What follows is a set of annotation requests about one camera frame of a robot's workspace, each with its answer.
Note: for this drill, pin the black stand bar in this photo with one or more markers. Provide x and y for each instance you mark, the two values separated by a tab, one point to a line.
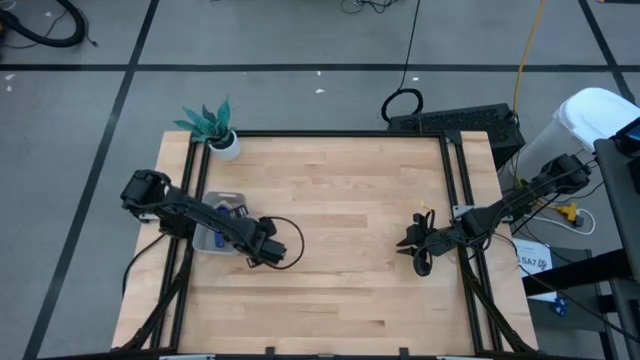
575	272

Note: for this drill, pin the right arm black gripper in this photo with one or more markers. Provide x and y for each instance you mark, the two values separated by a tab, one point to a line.
440	240

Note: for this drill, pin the yellow tape tag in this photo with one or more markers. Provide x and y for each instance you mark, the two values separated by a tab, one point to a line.
425	204

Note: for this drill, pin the yellow power plug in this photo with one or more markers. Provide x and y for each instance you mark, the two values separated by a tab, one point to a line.
569	211

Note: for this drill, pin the white paper sign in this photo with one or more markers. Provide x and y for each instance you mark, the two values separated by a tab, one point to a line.
535	260

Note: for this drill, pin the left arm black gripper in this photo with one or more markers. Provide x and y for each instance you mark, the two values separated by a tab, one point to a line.
255	235

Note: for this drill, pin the white plastic lidded bin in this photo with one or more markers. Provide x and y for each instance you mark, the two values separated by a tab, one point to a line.
595	115

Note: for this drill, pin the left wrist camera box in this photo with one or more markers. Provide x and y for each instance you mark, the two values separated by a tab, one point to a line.
273	252

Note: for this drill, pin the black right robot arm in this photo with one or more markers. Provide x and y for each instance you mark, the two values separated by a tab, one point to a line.
500	207

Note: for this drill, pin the device with blue screen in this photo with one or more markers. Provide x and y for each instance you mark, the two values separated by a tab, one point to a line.
631	135

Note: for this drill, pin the black perforated computer case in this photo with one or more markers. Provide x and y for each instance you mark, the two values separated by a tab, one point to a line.
450	122

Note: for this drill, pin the grey plastic basket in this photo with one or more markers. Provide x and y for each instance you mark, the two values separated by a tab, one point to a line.
205	245

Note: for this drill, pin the small blue object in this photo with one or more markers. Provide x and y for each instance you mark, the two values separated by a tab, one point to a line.
560	306

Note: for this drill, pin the green plant in white pot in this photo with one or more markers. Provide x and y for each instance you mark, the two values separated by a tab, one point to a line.
225	150

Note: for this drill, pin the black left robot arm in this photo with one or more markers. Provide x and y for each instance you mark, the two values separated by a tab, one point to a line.
200	215

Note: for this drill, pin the dark blue measuring cup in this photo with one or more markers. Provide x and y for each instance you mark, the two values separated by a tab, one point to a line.
219	240

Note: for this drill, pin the black aluminium table frame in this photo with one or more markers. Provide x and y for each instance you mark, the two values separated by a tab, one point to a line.
340	134

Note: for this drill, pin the dark grey side desk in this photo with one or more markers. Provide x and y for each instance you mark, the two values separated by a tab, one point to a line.
620	200

